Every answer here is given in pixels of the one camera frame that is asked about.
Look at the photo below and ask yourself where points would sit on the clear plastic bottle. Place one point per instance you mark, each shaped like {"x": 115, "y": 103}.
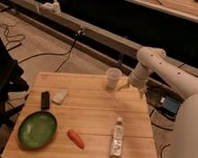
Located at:
{"x": 116, "y": 146}

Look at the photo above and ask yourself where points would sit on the white sponge block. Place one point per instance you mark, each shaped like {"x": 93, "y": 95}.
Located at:
{"x": 59, "y": 96}

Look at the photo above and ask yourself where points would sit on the green bowl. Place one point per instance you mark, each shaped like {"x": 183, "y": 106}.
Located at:
{"x": 37, "y": 130}

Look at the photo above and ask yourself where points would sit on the blue box on floor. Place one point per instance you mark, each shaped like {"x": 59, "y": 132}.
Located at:
{"x": 170, "y": 104}

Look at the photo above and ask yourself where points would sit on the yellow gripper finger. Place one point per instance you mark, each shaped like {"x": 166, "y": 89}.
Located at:
{"x": 123, "y": 85}
{"x": 142, "y": 93}

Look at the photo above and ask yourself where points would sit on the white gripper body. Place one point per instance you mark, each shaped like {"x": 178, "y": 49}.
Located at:
{"x": 135, "y": 81}

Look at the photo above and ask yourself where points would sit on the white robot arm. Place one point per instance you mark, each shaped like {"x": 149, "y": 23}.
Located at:
{"x": 185, "y": 131}

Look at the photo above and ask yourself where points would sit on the black rectangular block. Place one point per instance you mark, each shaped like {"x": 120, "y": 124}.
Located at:
{"x": 45, "y": 103}

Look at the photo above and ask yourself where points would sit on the white object on rail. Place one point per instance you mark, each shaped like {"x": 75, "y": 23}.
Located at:
{"x": 54, "y": 6}

